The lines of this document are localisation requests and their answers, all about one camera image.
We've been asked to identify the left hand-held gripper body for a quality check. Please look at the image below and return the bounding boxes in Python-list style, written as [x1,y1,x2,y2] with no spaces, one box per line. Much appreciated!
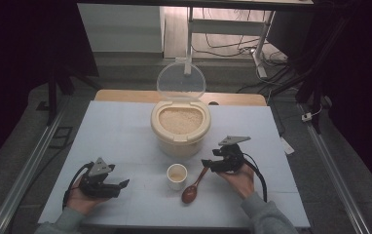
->
[77,157,122,200]

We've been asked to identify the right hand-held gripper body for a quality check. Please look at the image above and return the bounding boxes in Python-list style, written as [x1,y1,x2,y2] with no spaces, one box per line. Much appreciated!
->
[210,135,252,174]

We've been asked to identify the brown wooden spoon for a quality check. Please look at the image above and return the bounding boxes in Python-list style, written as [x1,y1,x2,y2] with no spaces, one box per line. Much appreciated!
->
[180,166,210,205]

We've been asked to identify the cream rice container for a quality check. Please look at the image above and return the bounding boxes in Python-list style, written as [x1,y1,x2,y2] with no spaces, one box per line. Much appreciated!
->
[150,98,212,159]

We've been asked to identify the white cup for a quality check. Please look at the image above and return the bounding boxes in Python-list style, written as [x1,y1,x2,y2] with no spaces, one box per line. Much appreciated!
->
[166,163,188,191]

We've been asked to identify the white rice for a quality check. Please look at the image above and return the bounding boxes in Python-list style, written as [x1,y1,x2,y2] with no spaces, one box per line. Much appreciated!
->
[158,107,205,136]

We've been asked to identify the person's right hand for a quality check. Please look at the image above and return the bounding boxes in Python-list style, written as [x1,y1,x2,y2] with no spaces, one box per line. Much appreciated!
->
[217,163,257,200]

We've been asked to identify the person's left hand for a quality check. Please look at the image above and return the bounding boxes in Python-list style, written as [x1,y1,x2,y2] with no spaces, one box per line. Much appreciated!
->
[65,185,111,215]

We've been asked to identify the white table mat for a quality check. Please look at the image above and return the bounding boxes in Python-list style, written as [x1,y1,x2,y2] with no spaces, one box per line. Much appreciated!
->
[37,99,311,228]

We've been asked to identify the white paper tag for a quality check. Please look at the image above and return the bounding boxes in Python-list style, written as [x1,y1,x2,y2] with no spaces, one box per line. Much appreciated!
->
[279,136,296,156]

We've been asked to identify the clear container lid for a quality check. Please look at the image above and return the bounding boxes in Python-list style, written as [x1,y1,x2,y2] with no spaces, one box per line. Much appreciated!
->
[156,58,207,100]

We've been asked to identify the wooden table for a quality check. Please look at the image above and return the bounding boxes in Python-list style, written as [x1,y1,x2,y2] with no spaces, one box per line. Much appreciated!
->
[93,89,268,107]

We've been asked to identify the black tripod stand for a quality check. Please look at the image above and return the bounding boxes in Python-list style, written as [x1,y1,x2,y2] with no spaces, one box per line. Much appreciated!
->
[35,62,102,127]

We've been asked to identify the black metal stand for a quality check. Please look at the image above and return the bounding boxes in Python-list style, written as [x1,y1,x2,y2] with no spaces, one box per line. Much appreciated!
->
[270,14,353,135]

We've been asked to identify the dark curtain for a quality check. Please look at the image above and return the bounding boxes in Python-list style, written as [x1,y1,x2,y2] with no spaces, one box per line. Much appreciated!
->
[312,0,372,201]
[0,0,99,175]

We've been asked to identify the white cabinet panel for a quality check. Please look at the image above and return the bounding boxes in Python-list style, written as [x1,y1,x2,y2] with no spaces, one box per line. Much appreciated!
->
[77,3,165,54]

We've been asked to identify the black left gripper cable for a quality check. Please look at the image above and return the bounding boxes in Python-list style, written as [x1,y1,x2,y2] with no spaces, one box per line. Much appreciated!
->
[62,161,93,210]

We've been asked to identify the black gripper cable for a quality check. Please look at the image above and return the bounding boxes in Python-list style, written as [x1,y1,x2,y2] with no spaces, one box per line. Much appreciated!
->
[242,152,269,203]
[62,161,93,210]

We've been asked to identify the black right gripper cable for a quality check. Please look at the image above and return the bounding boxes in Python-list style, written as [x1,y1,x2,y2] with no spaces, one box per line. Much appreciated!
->
[242,152,269,203]

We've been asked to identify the aluminium rail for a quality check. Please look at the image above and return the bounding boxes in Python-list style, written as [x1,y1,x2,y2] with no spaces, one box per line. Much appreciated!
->
[0,102,70,234]
[297,102,372,234]

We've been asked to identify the black floor cables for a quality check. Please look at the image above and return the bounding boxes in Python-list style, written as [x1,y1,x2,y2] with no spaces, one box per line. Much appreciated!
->
[192,8,302,96]

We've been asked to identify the white desk frame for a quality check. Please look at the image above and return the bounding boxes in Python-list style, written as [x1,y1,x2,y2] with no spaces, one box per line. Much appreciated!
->
[183,6,277,80]

